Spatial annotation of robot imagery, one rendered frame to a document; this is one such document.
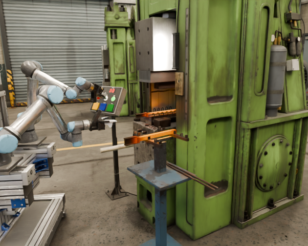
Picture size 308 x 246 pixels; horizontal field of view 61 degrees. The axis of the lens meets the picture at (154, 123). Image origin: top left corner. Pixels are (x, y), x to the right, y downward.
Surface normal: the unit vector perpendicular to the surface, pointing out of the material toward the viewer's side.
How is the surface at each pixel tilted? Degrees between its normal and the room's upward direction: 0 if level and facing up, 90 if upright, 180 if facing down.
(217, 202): 90
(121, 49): 89
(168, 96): 90
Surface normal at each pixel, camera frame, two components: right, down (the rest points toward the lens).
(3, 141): 0.71, 0.25
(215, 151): 0.51, 0.19
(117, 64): 0.22, 0.21
